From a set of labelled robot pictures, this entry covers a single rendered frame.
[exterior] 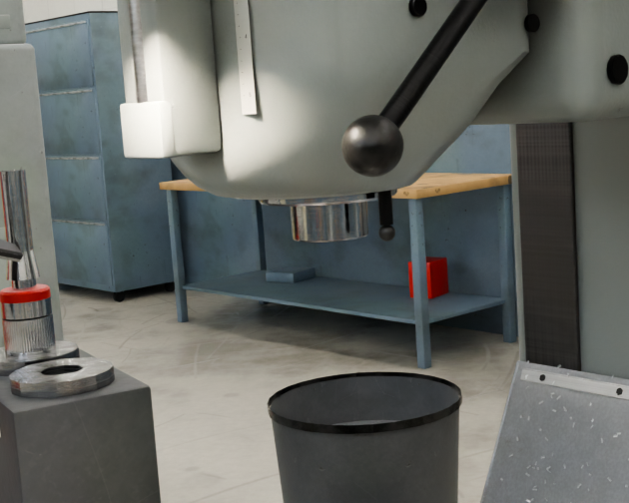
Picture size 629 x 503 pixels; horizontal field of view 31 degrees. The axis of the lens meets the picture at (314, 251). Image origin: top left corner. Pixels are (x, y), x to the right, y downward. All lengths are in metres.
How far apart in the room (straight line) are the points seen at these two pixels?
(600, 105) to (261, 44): 0.22
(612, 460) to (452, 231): 5.36
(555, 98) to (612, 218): 0.33
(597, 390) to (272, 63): 0.55
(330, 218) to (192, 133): 0.11
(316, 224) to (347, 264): 6.33
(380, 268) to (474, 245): 0.77
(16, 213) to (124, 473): 0.27
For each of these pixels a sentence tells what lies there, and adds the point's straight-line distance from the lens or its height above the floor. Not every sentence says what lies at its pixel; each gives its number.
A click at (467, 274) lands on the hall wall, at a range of 6.32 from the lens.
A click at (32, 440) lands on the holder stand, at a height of 1.10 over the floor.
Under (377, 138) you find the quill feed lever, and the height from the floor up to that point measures 1.35.
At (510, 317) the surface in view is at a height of 0.13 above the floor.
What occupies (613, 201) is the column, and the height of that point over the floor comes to 1.26.
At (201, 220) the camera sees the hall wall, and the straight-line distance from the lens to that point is 8.17.
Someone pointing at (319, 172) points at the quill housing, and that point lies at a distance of 0.61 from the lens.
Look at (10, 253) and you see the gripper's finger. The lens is 1.06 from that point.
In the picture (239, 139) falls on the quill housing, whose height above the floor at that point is 1.35.
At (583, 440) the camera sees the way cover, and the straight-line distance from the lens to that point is 1.04.
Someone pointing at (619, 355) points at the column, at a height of 1.12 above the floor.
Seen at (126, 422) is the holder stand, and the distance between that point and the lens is 0.99.
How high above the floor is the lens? 1.37
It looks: 8 degrees down
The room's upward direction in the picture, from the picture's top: 4 degrees counter-clockwise
